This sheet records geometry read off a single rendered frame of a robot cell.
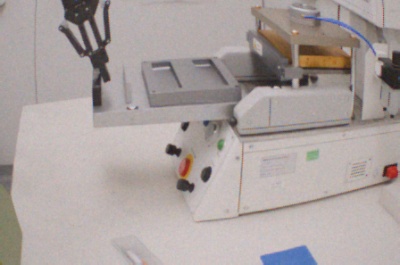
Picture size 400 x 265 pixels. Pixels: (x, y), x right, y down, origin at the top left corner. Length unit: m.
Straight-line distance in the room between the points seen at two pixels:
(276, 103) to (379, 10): 0.33
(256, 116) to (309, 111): 0.11
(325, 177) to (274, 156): 0.15
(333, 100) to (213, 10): 1.64
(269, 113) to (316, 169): 0.17
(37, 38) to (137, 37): 0.57
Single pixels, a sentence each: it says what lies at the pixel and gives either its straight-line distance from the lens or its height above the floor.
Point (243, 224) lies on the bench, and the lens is 1.06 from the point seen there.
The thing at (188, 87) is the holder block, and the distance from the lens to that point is 1.03.
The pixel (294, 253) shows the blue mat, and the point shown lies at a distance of 0.97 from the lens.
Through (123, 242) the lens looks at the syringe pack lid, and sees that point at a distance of 0.97.
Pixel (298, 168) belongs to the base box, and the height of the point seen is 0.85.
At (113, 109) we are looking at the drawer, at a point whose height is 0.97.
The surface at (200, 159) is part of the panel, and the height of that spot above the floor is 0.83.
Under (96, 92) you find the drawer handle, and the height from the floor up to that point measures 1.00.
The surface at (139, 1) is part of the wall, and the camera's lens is 2.54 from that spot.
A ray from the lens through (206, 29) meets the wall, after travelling 2.64.
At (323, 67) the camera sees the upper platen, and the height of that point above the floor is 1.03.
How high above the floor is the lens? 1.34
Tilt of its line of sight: 22 degrees down
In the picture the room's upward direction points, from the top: straight up
